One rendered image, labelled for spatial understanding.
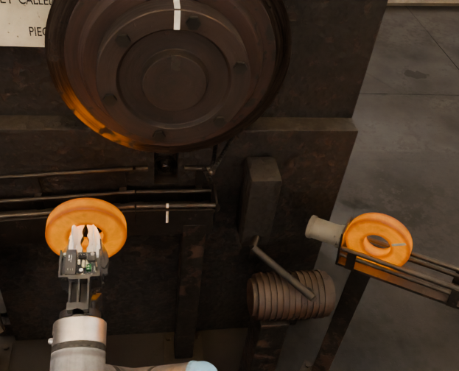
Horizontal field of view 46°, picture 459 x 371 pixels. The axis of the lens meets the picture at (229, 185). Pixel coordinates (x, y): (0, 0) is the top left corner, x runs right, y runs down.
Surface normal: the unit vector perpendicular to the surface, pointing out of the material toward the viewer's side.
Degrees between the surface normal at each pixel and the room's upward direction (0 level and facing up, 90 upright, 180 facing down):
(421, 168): 0
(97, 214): 89
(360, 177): 0
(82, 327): 21
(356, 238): 90
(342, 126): 0
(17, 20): 90
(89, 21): 64
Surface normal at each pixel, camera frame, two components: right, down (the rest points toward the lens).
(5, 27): 0.13, 0.68
